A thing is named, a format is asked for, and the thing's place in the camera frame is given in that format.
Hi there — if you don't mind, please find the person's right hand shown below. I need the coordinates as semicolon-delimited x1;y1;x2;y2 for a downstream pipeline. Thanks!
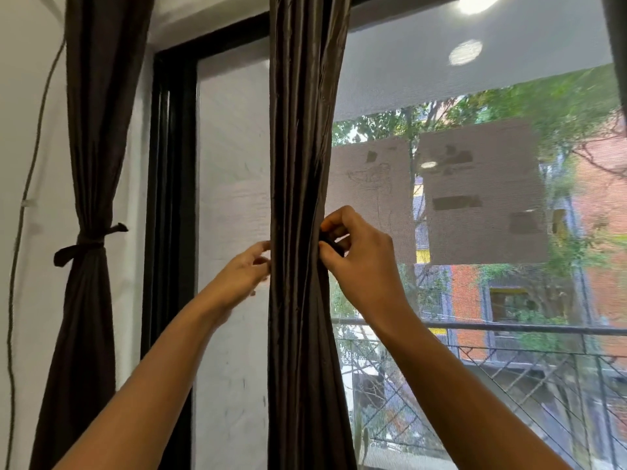
318;205;411;322

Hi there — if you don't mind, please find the person's left hand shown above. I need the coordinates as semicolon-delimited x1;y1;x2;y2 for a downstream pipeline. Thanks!
212;240;272;316

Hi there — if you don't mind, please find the dark brown curtain tie strap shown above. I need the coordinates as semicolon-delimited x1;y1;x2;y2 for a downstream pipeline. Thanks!
53;222;129;268
321;230;346;258

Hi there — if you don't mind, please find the dark brown curtain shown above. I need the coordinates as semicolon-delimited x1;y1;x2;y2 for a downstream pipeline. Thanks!
267;0;359;470
601;0;627;111
28;0;156;470

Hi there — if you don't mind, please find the person's left forearm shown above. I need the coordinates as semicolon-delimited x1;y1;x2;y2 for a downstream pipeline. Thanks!
53;288;231;470

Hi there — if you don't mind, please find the person's right forearm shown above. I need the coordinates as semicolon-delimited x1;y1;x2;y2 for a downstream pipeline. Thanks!
368;302;573;470

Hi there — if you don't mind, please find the brown cardboard sheet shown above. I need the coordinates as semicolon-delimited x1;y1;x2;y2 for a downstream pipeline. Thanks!
325;137;418;268
416;118;550;266

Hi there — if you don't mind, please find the metal balcony railing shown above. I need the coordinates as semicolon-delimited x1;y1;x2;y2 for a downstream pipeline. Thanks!
330;317;627;470

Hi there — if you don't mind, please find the red brick building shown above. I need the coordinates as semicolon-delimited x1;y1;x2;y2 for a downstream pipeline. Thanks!
414;95;627;375

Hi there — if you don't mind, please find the black window frame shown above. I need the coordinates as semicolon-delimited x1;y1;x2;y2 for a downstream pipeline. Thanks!
140;0;472;470

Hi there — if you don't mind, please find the thin dark wall cable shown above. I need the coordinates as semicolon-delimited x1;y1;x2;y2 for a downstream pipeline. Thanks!
4;38;67;470

